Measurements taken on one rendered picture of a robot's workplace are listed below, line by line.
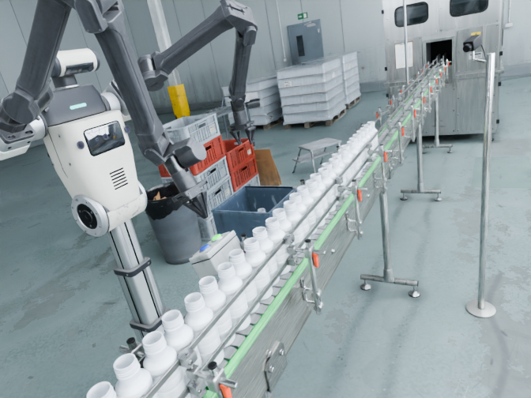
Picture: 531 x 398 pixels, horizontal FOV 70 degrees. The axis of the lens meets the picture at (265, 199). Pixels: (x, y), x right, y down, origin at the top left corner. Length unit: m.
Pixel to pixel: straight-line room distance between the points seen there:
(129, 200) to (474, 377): 1.76
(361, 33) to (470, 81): 6.20
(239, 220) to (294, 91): 6.19
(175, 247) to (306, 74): 5.10
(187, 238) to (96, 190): 2.07
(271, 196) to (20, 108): 1.23
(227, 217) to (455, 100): 4.30
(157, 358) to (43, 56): 0.70
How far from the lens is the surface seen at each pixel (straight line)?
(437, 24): 5.53
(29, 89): 1.12
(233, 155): 4.18
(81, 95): 1.42
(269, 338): 1.02
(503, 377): 2.26
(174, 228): 3.28
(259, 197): 2.02
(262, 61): 12.55
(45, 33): 1.01
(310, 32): 11.79
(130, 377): 0.72
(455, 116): 5.66
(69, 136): 1.30
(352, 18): 11.45
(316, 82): 7.61
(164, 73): 1.43
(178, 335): 0.78
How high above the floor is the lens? 1.60
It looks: 21 degrees down
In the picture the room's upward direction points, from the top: 11 degrees counter-clockwise
